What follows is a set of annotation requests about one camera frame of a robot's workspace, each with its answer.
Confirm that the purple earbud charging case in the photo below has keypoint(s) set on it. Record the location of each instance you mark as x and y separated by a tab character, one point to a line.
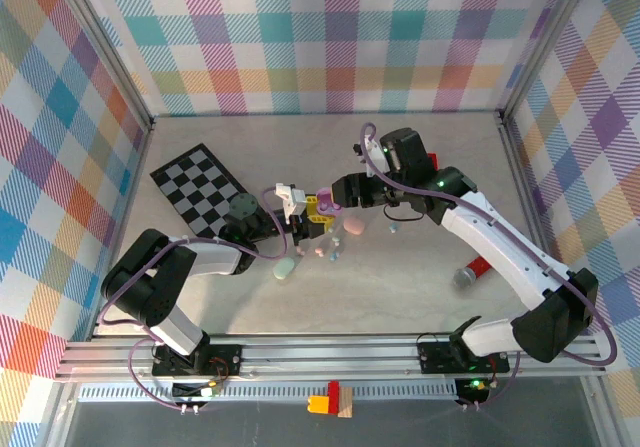
327	199

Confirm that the pink earbud charging case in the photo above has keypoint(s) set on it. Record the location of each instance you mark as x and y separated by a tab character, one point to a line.
353	226

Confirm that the mint green earbud charging case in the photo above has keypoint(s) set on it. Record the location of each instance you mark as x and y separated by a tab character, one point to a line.
284	269

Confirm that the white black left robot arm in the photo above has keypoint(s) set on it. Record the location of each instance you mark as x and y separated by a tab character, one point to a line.
150	292

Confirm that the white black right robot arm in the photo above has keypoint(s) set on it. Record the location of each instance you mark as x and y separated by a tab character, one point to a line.
550	327

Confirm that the black grey checkerboard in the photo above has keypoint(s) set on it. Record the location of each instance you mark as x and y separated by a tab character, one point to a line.
195	187

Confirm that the red cylinder with grey cap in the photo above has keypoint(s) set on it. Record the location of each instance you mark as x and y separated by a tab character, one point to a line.
463	278

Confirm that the tall red toy brick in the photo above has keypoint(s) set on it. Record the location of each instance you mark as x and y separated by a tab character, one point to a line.
334	389

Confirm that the small black circuit board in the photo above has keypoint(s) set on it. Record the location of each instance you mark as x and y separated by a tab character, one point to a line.
190	391
470	386

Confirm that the orange yellow toy brick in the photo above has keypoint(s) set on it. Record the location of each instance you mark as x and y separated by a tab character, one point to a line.
317	404

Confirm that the tan wooden block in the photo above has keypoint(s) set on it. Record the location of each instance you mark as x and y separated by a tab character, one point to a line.
346	407

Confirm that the aluminium side rail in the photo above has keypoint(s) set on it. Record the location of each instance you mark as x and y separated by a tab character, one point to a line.
136	172
524	192

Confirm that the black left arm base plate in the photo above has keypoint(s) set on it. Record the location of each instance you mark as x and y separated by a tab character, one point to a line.
230	354

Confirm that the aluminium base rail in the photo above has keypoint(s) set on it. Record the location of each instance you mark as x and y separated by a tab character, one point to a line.
325	357

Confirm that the aluminium frame post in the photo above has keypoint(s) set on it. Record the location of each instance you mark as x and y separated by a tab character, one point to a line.
542	42
106	42

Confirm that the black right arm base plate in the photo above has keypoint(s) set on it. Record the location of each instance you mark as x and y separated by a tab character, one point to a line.
435	359

